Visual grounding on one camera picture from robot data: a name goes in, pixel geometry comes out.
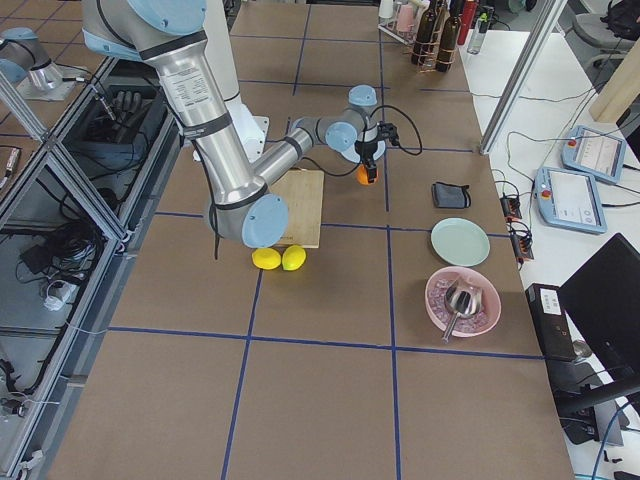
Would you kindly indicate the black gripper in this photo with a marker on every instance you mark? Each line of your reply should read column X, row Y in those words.
column 366, row 151

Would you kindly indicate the orange fruit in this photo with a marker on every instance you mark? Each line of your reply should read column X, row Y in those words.
column 364, row 177

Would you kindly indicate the light blue plate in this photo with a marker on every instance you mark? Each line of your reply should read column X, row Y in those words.
column 351, row 155

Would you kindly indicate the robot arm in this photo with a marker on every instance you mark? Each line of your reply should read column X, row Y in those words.
column 188, row 45
column 30, row 69

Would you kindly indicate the light green plate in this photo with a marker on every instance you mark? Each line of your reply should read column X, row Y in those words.
column 460, row 242

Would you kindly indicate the bamboo cutting board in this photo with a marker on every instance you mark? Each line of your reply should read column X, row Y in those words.
column 302, row 190

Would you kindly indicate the folded dark grey cloth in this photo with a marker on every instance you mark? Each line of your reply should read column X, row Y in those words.
column 451, row 196

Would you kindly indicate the yellow lemon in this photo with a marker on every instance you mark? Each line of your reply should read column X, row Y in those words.
column 293, row 257
column 266, row 258

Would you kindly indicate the orange black usb hub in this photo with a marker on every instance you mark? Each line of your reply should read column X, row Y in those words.
column 511, row 208

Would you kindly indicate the pink bowl with ice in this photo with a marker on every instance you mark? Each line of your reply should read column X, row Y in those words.
column 475, row 325

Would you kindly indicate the pink cup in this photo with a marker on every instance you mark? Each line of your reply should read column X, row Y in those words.
column 405, row 19

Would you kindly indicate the dark green wine bottle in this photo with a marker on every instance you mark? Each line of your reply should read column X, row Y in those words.
column 448, row 37

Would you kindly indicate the metal scoop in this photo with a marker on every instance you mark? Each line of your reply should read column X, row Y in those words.
column 462, row 300

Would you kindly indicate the white cup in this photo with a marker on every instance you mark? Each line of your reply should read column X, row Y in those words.
column 386, row 9

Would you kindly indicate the grey water bottle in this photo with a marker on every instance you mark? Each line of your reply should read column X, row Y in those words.
column 479, row 33

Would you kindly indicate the red bottle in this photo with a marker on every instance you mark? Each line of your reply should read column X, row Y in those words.
column 466, row 20

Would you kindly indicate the blue teach pendant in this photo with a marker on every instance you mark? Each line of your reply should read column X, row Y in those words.
column 570, row 200
column 594, row 152

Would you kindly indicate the black computer box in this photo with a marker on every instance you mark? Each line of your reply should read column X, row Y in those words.
column 550, row 322

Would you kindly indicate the black monitor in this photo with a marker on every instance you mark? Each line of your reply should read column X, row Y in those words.
column 602, row 300

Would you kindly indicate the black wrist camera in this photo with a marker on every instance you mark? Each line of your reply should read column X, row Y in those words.
column 387, row 131

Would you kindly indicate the white camera post base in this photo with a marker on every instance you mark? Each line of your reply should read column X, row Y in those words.
column 245, row 125

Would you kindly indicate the copper wire bottle rack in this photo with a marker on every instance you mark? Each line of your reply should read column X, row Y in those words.
column 433, row 46

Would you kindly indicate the white wire cup rack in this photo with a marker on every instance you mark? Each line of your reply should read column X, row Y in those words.
column 388, row 27

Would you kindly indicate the aluminium frame post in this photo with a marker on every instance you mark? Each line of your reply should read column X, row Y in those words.
column 527, row 59

